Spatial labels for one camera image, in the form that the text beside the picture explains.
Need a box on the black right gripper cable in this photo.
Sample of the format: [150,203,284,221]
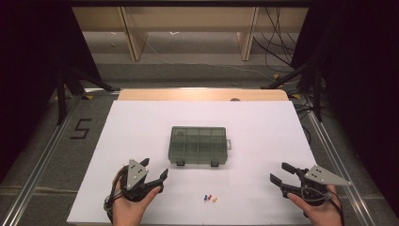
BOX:
[330,187,346,226]

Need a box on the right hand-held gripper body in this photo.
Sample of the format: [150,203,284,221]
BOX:
[280,165,352,208]

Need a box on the wooden table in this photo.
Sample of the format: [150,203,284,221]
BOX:
[117,89,290,102]

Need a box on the black tripod stand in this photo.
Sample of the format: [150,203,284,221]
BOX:
[56,62,121,126]
[260,59,324,123]

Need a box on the wooden shelf unit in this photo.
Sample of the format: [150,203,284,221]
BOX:
[72,7,310,62]

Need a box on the person's right hand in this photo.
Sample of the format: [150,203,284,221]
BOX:
[286,184,343,226]

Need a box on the grey transparent compartment box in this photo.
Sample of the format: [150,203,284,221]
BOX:
[168,125,232,168]

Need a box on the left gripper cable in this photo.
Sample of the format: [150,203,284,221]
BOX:
[103,170,126,224]

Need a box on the dark curtain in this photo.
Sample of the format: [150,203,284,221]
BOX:
[291,0,399,218]
[0,0,102,186]

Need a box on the short aluminium rail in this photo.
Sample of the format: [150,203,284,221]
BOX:
[83,88,121,95]

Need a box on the grey right gripper cable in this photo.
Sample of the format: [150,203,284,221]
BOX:
[300,186,333,203]

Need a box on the black cable bundle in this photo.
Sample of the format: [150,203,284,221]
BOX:
[252,7,310,74]

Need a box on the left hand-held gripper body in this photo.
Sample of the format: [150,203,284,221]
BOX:
[120,158,165,202]

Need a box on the person's left hand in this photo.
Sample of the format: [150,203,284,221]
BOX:
[111,166,162,226]

